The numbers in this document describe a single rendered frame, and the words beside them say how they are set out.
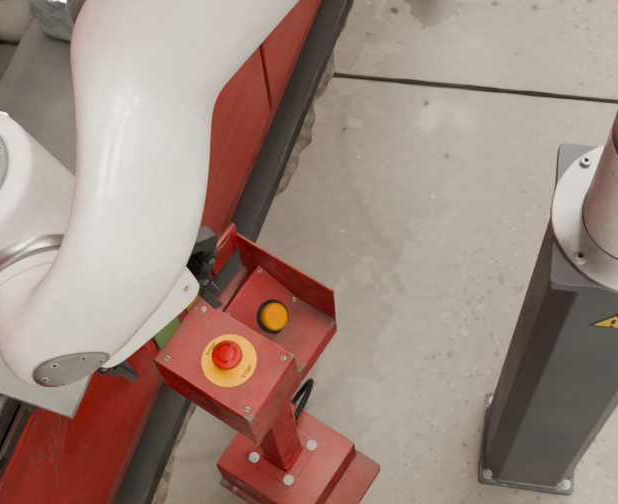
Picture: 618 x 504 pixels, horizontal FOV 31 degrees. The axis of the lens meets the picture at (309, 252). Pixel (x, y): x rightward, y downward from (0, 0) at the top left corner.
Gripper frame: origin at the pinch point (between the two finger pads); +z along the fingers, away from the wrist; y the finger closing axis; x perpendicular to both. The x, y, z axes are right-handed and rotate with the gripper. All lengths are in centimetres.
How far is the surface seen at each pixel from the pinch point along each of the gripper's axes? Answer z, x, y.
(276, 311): 56, 20, 7
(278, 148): 125, 80, 29
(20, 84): 37, 62, 1
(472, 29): 140, 80, 82
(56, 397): 24.5, 14.9, -16.7
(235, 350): 47.1, 15.4, -0.1
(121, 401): 78, 36, -22
